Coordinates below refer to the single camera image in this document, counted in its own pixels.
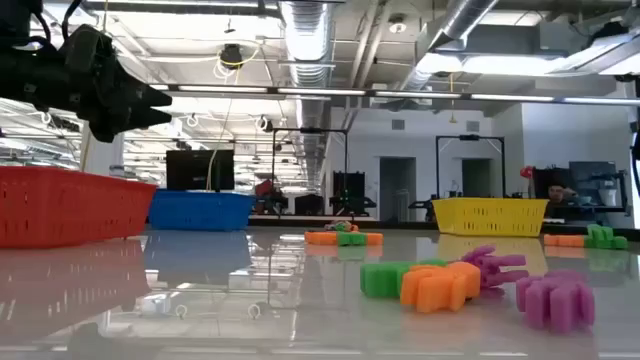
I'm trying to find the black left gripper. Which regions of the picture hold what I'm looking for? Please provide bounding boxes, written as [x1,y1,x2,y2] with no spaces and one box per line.
[47,62,174,145]

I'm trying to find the red plastic basket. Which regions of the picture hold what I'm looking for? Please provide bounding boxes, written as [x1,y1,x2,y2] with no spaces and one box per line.
[0,165,159,250]

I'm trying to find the white pillar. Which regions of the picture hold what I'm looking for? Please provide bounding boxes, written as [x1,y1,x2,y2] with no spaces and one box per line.
[79,122,125,177]

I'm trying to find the black monitor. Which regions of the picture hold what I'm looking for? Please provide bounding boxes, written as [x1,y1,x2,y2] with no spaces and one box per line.
[165,149,236,192]

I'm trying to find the blue plastic basket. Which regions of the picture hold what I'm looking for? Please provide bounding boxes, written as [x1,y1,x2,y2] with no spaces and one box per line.
[148,188,257,233]

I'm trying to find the black rack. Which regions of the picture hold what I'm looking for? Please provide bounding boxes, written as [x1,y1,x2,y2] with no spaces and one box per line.
[332,170,367,217]

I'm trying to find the rig bar with light strips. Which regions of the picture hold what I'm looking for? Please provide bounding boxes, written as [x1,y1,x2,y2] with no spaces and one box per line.
[149,83,640,107]

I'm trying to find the grey door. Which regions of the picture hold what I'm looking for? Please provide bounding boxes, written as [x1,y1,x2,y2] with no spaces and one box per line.
[378,156,418,222]
[461,158,494,199]

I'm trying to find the yellow plastic basket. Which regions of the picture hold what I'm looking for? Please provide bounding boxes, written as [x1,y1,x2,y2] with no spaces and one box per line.
[432,197,550,238]

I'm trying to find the red round object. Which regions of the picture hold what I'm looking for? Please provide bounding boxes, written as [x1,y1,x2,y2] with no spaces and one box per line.
[519,165,535,199]

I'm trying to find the person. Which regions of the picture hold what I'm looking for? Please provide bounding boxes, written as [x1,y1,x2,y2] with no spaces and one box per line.
[544,182,581,221]

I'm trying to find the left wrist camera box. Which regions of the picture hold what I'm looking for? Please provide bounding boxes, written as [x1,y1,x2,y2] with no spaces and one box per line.
[60,23,120,76]

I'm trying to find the yellow cable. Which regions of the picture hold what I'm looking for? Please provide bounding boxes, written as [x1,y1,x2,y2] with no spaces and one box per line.
[205,47,262,192]

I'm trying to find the black overhead camera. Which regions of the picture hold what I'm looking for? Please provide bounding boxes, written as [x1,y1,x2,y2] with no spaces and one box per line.
[220,43,245,70]

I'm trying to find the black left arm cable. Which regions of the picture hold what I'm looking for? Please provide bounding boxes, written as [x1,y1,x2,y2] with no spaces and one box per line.
[29,0,86,51]

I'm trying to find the black rig frame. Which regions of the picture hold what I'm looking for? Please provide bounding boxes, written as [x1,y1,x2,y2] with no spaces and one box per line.
[271,127,350,219]
[435,133,506,199]

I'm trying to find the silver ventilation duct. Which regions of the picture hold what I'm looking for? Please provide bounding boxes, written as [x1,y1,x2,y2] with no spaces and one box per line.
[278,0,337,191]
[399,0,501,92]

